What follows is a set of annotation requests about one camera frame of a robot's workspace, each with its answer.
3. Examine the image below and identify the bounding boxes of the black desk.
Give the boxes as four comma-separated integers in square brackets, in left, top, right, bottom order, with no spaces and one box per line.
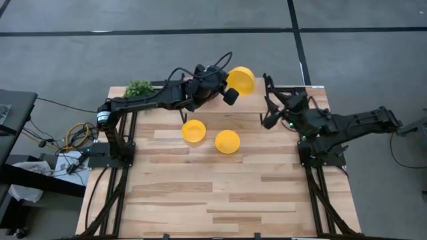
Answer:
[0,89,38,167]

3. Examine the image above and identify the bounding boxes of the yellow cable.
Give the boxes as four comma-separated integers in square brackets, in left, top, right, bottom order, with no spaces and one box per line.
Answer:
[65,122,91,151]

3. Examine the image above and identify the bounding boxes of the wooden shelf with black legs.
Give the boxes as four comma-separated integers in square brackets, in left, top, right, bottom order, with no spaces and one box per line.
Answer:
[178,73,272,127]

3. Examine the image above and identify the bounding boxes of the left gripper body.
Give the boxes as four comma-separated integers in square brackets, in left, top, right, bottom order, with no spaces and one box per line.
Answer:
[185,65,228,111]

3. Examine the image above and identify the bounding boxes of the white power box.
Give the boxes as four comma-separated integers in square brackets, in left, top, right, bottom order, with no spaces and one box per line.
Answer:
[53,151,91,186]

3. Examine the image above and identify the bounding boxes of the black aluminium table frame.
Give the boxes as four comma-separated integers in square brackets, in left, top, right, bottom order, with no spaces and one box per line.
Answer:
[75,73,360,240]

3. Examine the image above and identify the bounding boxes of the green plant in white pot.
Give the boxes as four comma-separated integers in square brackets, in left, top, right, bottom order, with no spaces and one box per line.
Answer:
[123,79,155,99]

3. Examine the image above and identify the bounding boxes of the white plastic bag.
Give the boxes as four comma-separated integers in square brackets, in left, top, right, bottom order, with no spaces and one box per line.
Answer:
[8,161,46,203]

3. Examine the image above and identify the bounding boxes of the yellow plastic bowl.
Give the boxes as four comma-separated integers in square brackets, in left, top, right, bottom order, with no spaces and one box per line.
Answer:
[181,119,207,144]
[226,65,256,98]
[214,129,242,155]

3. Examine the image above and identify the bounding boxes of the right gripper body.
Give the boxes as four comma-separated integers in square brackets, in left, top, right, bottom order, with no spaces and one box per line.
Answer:
[278,93,314,129]

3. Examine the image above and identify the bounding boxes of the black table edge bar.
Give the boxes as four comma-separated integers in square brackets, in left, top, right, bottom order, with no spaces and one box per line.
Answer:
[0,164,87,198]

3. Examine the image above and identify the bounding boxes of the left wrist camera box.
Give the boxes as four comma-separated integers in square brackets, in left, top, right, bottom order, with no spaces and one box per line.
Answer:
[222,87,240,107]

